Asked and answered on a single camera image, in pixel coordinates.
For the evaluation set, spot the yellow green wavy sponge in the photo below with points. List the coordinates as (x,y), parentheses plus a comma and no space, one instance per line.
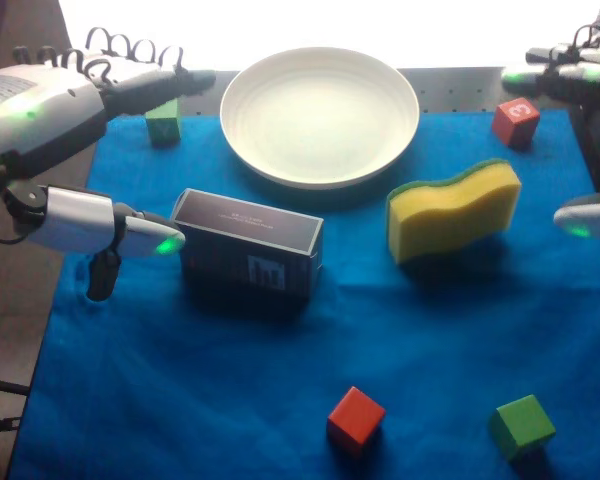
(455,215)

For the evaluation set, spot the blue table cloth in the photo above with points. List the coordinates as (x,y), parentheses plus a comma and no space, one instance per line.
(230,375)

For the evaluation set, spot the red block with number three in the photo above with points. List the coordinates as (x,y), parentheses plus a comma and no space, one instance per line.
(515,122)

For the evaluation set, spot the round white plate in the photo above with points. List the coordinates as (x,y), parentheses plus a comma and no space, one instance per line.
(320,115)

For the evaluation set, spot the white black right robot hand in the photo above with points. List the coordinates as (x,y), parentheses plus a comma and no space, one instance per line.
(587,75)

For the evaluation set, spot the plain green block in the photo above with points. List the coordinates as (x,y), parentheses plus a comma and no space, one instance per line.
(522,425)

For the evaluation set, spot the green block with letter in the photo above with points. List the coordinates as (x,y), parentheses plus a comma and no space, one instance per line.
(164,125)

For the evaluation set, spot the plain red block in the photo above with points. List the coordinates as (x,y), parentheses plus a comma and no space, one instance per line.
(355,417)

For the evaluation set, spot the dark rectangular box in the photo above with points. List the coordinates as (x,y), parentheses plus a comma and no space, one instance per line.
(250,250)

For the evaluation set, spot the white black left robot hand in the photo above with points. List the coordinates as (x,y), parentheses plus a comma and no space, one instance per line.
(40,105)

